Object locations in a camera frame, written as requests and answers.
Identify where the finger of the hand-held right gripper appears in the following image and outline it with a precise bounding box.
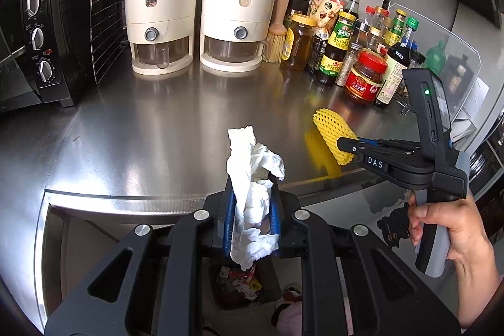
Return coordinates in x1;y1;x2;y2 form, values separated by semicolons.
359;138;418;151
336;138;394;157

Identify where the yellow foam fruit net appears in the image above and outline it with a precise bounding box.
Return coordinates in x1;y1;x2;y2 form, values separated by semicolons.
312;108;360;166

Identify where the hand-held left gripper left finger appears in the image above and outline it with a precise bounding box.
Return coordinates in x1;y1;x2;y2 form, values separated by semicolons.
44;176;237;336

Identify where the red capped sauce pouch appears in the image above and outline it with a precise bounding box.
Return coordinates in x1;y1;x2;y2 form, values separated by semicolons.
308;0;347;30

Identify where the green capped soy sauce bottle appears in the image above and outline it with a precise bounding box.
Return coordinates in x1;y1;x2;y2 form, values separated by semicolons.
374;16;420;109

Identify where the white tissue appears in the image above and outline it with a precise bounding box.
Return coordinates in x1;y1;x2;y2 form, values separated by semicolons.
226;125;286;271

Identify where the dark jar with black lid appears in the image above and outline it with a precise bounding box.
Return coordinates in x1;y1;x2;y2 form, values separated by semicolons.
409;47;427;70

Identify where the dark trash bin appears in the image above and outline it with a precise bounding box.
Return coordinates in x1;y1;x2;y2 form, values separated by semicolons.
209;255;284;311

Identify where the person's right forearm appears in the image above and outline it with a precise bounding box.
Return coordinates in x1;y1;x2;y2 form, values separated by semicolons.
453;243;504;329

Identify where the wooden handled brush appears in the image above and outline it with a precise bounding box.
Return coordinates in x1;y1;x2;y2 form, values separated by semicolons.
265;0;291;63

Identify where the tall orange capped dark bottle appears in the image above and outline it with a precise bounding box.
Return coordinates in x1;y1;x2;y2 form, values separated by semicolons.
346;0;365;22

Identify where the clear spice shaker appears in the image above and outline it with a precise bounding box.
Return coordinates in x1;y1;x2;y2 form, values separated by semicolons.
335;42;363;87

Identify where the black cat sticker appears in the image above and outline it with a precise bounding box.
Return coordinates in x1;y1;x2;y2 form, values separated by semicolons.
377;202;412;252

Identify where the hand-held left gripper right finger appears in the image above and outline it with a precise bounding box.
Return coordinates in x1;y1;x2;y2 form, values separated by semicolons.
268;179;461;336

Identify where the red chili sauce jar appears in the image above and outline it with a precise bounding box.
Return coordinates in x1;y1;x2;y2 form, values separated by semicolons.
344;52;388;106

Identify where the yellow green capped bottle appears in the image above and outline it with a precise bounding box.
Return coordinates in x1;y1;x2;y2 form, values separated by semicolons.
392;9;408;45

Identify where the clear acrylic splash guard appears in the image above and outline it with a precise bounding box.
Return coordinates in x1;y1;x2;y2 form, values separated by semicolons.
388;3;482;142

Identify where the pink slipper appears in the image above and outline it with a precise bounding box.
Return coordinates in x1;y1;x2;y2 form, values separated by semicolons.
271;284;306;336

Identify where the green label dark sauce bottle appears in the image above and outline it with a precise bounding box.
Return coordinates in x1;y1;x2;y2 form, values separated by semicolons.
317;11;356;87

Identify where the steel cooking pot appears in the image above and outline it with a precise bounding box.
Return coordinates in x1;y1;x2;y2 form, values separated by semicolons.
445;53;473;88

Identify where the honey jar with yellow lid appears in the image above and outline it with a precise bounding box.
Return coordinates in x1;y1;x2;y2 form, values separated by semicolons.
280;14;317;71

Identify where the black toaster oven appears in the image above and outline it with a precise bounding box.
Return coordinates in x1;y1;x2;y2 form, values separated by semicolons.
0;0;129;112

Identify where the person's right hand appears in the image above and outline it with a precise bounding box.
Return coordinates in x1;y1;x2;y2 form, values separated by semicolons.
406;191;495;266

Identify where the orange capped seasoning bottle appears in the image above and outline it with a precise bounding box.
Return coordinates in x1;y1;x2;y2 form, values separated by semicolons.
374;6;390;30

